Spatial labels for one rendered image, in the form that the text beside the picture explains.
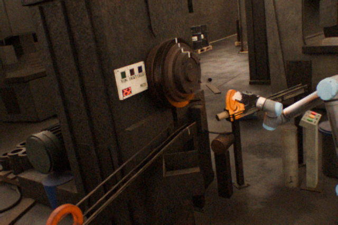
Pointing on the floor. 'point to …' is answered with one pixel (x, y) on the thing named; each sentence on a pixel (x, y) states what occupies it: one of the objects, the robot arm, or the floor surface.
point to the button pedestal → (311, 155)
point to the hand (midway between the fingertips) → (232, 97)
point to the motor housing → (223, 164)
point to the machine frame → (113, 95)
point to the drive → (47, 167)
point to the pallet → (14, 165)
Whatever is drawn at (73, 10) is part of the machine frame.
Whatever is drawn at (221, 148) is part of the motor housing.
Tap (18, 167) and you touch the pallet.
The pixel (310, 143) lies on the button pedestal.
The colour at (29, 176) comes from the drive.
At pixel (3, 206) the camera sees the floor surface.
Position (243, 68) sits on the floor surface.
